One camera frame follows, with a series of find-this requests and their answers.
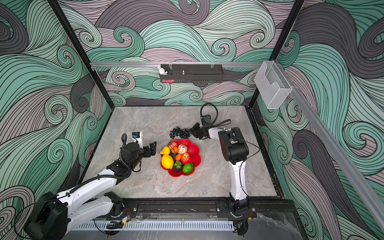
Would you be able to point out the small yellow citrus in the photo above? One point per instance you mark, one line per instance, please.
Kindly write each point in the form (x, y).
(165, 151)

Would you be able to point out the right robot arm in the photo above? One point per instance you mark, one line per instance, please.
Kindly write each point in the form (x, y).
(235, 151)

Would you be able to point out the aluminium rail right wall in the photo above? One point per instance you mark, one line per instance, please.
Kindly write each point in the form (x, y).
(306, 99)

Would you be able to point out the white perforated cable duct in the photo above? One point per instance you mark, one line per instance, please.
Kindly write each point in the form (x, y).
(164, 225)

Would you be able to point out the black wall shelf tray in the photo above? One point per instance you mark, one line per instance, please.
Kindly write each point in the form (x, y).
(195, 73)

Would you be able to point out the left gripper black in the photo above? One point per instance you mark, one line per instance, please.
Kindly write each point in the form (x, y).
(153, 150)

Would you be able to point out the green lime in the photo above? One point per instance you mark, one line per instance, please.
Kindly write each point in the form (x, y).
(188, 168)

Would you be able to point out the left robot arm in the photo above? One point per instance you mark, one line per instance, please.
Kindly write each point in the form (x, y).
(55, 215)

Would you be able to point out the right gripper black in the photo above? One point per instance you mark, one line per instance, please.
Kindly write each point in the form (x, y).
(194, 131)

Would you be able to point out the black grape bunch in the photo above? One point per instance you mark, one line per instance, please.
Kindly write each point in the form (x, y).
(180, 133)

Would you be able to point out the white rabbit figurine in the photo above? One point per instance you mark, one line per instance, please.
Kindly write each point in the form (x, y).
(161, 70)

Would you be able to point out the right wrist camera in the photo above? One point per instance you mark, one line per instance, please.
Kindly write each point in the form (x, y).
(206, 120)

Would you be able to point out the clear plastic wall bin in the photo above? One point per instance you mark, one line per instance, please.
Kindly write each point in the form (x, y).
(273, 84)

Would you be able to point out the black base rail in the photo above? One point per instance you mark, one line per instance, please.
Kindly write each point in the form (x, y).
(218, 207)

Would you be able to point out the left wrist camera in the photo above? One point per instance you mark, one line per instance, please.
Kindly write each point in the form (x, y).
(137, 137)

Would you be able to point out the pink item in shelf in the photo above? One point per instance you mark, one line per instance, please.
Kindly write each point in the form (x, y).
(168, 81)

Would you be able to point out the red apple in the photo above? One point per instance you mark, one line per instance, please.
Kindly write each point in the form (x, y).
(186, 158)

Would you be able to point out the yellow lemon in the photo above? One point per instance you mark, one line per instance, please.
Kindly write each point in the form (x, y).
(167, 162)

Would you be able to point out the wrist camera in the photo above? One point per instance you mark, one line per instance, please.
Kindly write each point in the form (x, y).
(137, 137)
(206, 120)

